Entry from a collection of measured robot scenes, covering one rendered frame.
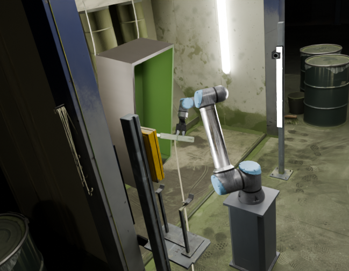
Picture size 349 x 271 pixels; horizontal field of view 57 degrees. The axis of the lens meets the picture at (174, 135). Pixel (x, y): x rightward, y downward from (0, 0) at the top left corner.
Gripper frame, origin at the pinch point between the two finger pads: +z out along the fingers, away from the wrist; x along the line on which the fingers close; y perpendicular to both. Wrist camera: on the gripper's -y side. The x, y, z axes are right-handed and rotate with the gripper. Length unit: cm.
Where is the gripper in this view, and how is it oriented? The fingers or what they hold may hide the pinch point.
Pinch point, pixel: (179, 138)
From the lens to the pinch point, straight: 289.4
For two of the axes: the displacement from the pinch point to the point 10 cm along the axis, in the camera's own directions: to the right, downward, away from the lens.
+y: -2.0, 0.2, 9.8
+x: -9.7, -1.6, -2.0
